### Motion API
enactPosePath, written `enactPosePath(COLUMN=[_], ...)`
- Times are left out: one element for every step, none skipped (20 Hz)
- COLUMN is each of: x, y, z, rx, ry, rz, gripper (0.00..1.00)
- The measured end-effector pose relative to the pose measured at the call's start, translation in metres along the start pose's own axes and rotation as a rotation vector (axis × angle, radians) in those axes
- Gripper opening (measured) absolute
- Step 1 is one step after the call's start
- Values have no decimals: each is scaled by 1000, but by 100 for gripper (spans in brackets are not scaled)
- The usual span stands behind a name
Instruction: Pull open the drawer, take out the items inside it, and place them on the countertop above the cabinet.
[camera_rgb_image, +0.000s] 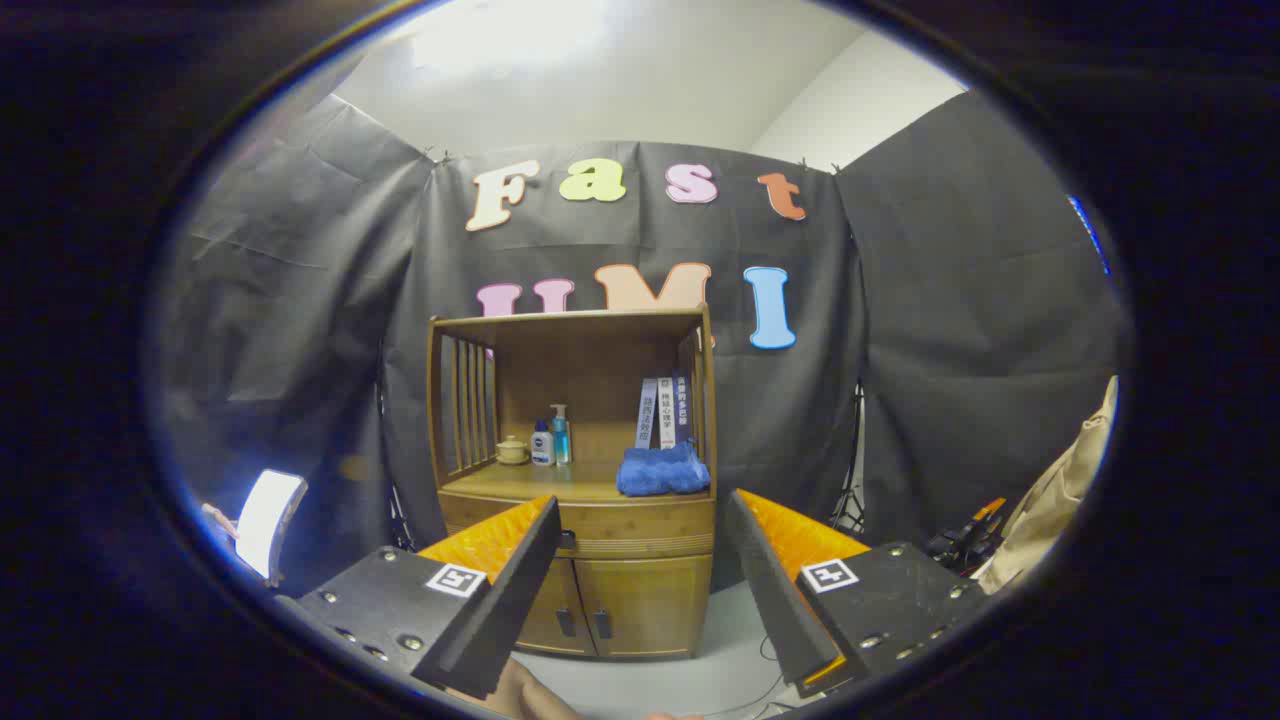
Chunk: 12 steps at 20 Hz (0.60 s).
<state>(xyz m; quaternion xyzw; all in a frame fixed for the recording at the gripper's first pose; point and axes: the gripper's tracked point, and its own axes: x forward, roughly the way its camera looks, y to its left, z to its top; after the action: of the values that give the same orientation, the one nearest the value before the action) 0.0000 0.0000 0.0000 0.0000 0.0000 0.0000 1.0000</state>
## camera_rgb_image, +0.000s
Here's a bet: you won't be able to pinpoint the black and orange device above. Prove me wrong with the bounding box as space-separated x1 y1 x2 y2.
925 497 1009 573

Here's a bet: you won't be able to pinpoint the beige cloth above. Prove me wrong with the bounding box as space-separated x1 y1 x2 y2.
975 375 1119 596

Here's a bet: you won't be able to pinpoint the white glowing light panel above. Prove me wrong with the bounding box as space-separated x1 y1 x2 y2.
235 469 309 581

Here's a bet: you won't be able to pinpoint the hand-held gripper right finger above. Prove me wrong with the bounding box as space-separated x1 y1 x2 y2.
722 488 991 699

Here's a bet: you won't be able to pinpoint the person's bare limb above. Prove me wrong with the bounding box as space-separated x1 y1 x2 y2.
445 657 581 720

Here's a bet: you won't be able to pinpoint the wooden cabinet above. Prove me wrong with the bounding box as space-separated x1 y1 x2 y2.
427 305 719 661

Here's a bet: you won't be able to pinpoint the black light stand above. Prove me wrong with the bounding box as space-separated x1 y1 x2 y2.
832 380 867 536

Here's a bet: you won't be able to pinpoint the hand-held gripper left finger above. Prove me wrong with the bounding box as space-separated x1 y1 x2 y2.
297 495 563 701

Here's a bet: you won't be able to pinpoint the wooden drawer with black knob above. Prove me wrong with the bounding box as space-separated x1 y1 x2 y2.
440 492 717 561

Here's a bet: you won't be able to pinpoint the floor cables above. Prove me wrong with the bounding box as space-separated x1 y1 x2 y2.
700 635 791 719

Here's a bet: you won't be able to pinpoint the blue folded towel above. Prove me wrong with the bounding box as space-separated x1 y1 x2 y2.
615 441 712 498

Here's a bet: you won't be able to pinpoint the wooden countertop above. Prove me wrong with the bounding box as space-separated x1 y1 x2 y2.
440 462 715 504

